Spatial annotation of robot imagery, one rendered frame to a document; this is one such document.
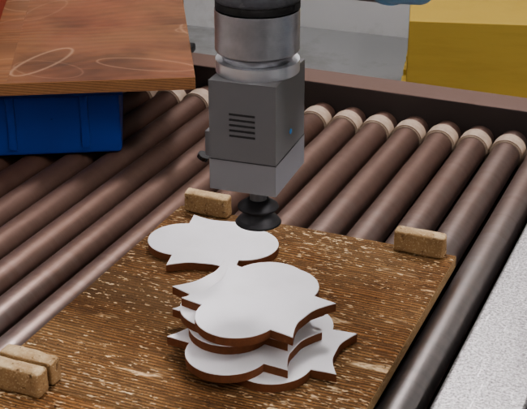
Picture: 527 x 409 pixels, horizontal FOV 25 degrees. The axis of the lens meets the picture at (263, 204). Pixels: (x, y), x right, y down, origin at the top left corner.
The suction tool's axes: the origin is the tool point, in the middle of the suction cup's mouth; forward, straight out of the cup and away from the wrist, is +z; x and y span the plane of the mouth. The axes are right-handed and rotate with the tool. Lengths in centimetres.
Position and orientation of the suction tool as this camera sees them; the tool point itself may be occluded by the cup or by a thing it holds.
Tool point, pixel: (258, 221)
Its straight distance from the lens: 111.4
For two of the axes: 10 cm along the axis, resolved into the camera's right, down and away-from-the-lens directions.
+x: 9.4, 1.4, -3.0
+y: -3.3, 4.0, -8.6
